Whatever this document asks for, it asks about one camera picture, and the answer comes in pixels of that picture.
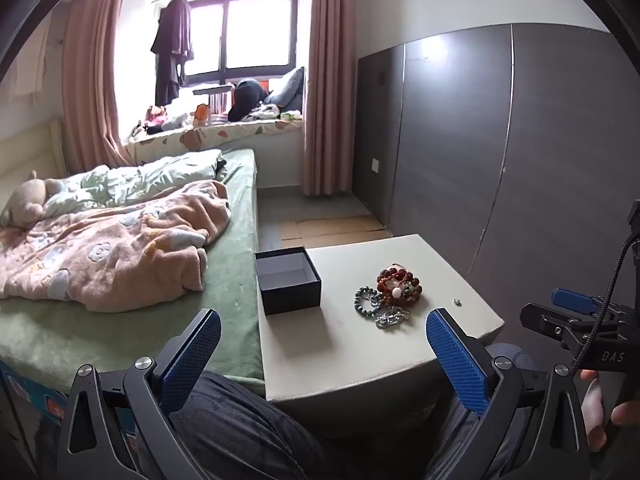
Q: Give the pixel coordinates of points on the pile of toys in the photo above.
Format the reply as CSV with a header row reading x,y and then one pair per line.
x,y
160,121

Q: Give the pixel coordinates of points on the beige plush toy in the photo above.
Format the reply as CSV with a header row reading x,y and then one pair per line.
x,y
25,200

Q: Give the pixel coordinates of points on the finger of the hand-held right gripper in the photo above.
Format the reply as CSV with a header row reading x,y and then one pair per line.
x,y
542,321
575,301

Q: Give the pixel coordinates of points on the pink curtain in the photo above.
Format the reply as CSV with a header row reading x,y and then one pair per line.
x,y
95,90
330,85

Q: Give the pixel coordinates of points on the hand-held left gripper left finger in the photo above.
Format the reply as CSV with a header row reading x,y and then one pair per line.
x,y
190,360

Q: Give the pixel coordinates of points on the hanging dark clothing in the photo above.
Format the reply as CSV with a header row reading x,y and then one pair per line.
x,y
172,50

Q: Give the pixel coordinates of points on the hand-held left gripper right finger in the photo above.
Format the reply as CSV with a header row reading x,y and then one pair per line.
x,y
457,360

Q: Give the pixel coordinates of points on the flattened cardboard sheet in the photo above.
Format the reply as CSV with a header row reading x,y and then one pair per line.
x,y
330,229

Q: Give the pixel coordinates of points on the black bag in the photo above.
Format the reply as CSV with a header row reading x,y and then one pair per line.
x,y
245,100

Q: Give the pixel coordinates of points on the window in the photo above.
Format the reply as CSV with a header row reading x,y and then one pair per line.
x,y
240,35

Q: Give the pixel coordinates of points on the person's right hand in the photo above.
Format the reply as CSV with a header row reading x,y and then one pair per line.
x,y
597,410

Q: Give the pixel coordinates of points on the pink fleece blanket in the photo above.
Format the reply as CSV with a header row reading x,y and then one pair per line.
x,y
125,250

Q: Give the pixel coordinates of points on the black jewelry box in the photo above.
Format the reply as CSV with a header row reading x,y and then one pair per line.
x,y
287,282

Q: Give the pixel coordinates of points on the dark grey wardrobe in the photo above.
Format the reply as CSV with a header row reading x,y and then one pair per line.
x,y
450,135

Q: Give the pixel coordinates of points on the grey pillow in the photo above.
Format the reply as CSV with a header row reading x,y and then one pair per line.
x,y
287,91

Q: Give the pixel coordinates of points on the orange toy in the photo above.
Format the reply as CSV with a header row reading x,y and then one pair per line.
x,y
201,112

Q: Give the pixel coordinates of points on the person's left leg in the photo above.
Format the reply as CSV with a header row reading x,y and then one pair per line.
x,y
240,430

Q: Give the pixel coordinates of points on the small folding table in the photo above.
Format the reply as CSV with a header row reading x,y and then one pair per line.
x,y
214,97

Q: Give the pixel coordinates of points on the wall socket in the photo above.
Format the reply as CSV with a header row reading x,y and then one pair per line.
x,y
375,164

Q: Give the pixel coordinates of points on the white bedside table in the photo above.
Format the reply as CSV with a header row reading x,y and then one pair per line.
x,y
380,355

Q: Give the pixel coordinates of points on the light green quilt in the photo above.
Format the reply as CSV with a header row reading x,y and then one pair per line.
x,y
165,170

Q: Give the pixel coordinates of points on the patterned window seat cushion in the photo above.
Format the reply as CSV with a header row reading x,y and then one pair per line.
x,y
215,136

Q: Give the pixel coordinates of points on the bed with green sheet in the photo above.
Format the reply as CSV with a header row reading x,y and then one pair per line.
x,y
230,270

